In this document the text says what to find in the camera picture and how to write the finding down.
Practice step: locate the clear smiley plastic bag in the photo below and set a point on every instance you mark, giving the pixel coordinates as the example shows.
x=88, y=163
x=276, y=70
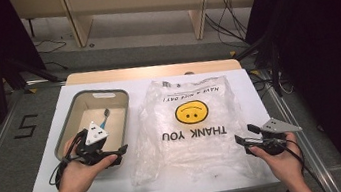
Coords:
x=197, y=159

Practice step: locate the beige bin with grey rim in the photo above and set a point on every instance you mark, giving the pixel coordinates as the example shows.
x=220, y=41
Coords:
x=89, y=104

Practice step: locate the person's right hand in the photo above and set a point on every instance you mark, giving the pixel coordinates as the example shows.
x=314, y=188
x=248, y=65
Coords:
x=286, y=165

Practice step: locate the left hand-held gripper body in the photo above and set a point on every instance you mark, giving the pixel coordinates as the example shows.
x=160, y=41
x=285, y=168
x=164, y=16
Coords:
x=95, y=133

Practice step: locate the black metal stand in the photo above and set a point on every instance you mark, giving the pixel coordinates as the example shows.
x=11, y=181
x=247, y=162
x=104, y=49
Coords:
x=273, y=61

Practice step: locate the black tripod stand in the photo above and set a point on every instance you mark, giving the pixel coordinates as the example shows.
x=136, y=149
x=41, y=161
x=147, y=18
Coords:
x=1, y=92

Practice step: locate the person's left hand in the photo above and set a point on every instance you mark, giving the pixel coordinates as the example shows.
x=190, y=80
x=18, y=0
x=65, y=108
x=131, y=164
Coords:
x=79, y=178

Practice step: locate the blue toothbrush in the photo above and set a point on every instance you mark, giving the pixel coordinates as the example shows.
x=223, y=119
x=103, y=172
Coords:
x=104, y=121

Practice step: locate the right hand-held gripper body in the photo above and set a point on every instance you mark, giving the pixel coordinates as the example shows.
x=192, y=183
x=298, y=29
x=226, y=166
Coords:
x=275, y=126

